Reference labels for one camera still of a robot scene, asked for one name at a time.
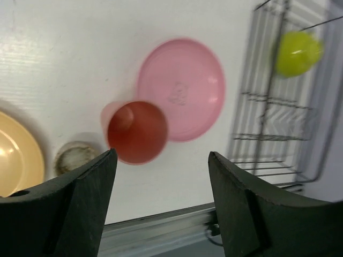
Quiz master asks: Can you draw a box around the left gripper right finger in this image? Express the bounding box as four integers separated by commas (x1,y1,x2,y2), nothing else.
208,152,342,256

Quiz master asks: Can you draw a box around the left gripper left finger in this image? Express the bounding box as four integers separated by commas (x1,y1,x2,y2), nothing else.
1,149,117,256

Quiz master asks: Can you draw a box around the salmon plastic cup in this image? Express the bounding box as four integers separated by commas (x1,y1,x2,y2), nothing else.
100,100,169,165

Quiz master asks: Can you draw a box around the lime green bowl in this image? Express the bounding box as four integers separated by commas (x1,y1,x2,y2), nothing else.
275,31,324,78

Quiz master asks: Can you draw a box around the small grey speckled dish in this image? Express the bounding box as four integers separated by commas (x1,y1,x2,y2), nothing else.
54,141,99,176

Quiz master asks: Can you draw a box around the orange plastic plate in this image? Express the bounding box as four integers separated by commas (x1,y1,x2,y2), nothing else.
1,112,45,197

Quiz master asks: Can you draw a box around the pink plastic plate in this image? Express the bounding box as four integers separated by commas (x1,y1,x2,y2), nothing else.
136,38,226,142

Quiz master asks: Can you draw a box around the aluminium table rail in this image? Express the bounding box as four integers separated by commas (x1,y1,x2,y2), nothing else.
98,203,216,256

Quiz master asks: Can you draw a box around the black wire dish rack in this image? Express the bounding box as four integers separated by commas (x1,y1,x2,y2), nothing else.
227,1,342,193

